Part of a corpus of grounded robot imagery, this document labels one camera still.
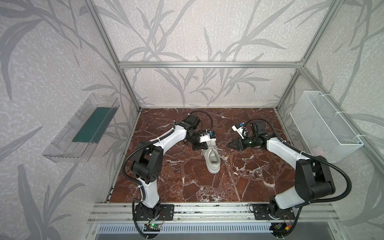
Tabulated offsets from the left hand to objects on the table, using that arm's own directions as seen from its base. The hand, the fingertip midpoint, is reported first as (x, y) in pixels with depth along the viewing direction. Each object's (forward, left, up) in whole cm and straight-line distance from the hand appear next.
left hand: (207, 141), depth 88 cm
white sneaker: (-8, -3, -6) cm, 10 cm away
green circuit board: (-41, +27, -12) cm, 51 cm away
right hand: (0, -14, +2) cm, 14 cm away
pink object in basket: (-11, -54, +11) cm, 56 cm away
